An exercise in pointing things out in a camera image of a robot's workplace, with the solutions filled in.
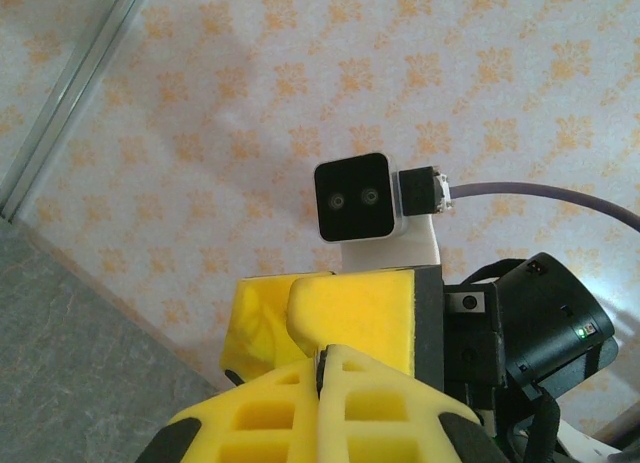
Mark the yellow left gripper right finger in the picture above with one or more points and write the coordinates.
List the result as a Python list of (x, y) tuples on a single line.
[(380, 398)]

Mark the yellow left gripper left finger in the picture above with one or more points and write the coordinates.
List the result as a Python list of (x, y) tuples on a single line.
[(270, 398)]

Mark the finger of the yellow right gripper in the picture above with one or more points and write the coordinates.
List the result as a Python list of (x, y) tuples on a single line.
[(255, 323), (360, 308)]

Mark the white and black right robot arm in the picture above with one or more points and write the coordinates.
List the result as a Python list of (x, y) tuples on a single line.
[(585, 445)]

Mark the white right camera bracket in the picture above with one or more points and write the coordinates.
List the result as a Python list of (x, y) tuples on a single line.
[(390, 255)]

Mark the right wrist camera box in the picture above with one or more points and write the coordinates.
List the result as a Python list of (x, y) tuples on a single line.
[(355, 198)]

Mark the aluminium frame post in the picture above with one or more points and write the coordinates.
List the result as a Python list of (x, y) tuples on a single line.
[(70, 93)]

